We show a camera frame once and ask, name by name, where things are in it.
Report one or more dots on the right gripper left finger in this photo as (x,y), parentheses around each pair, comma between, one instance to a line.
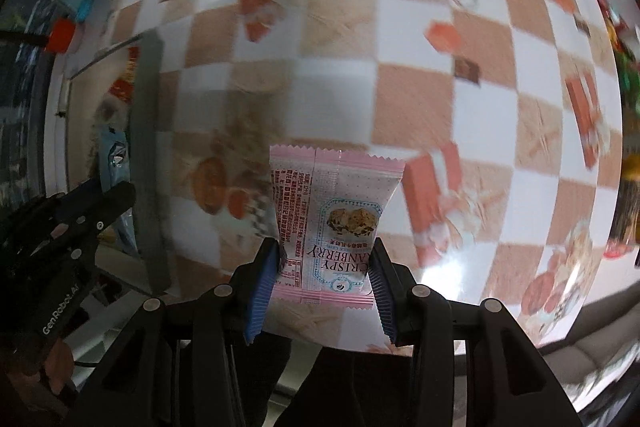
(261,276)

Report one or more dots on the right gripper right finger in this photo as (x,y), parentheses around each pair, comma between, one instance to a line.
(391,283)

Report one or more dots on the pink cranberry crisp packet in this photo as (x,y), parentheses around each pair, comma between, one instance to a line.
(328,205)

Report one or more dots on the dark red snack bag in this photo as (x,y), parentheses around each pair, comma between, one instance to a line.
(123,87)

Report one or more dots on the person's left hand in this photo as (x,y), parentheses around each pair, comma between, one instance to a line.
(55,374)

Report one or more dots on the light blue snack packet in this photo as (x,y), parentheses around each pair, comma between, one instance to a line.
(114,168)

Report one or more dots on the cardboard box tray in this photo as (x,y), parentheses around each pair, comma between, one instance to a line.
(110,112)

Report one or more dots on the red bucket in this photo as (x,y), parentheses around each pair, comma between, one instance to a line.
(61,36)

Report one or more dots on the snack pile basket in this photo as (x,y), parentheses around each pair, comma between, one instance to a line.
(624,235)

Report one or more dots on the checkered tablecloth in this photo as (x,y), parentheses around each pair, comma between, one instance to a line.
(506,112)

